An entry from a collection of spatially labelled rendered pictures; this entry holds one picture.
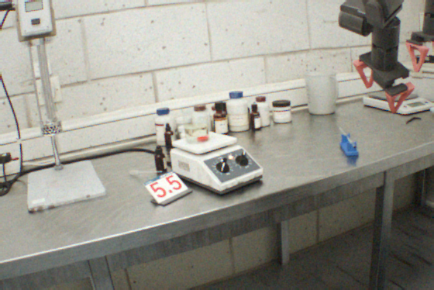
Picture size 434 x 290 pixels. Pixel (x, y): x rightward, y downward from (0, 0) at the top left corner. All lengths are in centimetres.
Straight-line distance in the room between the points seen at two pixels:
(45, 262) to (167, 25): 95
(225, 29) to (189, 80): 23
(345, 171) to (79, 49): 91
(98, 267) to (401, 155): 81
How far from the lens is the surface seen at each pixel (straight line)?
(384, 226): 127
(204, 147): 98
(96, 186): 106
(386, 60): 86
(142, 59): 146
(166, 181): 97
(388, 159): 114
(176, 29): 149
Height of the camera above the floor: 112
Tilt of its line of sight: 16 degrees down
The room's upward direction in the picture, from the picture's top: 6 degrees counter-clockwise
